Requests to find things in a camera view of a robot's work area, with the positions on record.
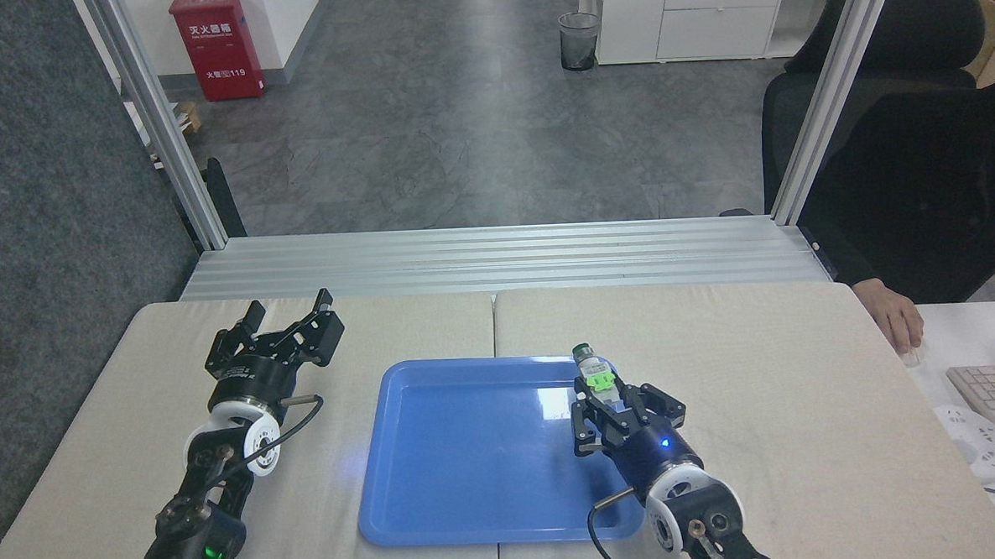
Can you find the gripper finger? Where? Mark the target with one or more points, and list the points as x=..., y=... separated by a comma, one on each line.
x=661, y=407
x=315, y=338
x=225, y=346
x=592, y=422

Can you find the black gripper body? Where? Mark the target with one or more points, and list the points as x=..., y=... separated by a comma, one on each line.
x=652, y=453
x=254, y=378

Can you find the switch part with green clip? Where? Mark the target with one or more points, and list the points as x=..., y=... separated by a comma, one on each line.
x=596, y=374

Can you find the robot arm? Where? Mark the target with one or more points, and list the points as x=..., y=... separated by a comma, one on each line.
x=201, y=511
x=701, y=514

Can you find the blue plastic tray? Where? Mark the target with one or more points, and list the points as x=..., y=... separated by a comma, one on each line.
x=471, y=453

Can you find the person's hand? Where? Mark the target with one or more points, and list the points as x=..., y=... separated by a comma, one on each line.
x=894, y=313

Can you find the black partition foot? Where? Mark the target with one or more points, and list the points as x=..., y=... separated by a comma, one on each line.
x=225, y=199

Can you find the grey felt partition panel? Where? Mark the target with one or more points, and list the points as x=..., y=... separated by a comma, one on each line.
x=51, y=248

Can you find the small cardboard box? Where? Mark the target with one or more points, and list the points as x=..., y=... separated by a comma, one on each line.
x=189, y=116

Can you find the red fire extinguisher box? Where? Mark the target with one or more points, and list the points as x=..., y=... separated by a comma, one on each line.
x=217, y=48

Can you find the white power strip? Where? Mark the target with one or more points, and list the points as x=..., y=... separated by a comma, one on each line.
x=979, y=443

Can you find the white keyboard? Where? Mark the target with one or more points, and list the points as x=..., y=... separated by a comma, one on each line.
x=989, y=388

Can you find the person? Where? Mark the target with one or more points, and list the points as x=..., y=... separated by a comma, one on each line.
x=930, y=193

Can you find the black mesh waste bin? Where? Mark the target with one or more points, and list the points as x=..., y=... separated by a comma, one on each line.
x=579, y=42

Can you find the white drawer cabinet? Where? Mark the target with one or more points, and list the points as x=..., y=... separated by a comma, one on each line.
x=687, y=15

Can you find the black office chair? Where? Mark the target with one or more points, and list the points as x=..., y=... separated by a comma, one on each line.
x=890, y=35

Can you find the silver aluminium rail bed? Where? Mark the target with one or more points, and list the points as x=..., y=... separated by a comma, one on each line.
x=505, y=258

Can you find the silver aluminium post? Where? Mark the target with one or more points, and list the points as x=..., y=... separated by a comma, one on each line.
x=159, y=118
x=833, y=88

